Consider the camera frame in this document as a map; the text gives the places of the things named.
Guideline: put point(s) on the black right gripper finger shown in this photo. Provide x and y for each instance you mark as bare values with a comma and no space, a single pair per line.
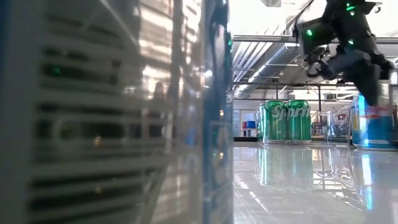
367,87
385,68

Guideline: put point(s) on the light blue Red Bull can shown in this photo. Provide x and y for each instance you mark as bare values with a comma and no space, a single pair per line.
373,130

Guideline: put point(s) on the green Sprite can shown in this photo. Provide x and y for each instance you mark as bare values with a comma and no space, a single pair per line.
299,127
261,124
275,127

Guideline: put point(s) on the white blue Spindrift can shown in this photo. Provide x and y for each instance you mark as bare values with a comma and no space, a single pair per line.
93,124
355,124

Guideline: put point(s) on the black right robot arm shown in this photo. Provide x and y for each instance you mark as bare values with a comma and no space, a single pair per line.
351,21

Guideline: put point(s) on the clear plastic bin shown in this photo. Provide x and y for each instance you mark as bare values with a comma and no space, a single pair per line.
339,118

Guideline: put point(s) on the blue storage bin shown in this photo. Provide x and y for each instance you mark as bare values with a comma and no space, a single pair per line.
251,124

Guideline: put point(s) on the grey metal shelf rack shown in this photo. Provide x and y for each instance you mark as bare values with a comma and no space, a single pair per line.
248,132

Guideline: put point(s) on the silver ceiling duct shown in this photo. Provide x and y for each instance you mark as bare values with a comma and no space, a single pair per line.
273,62

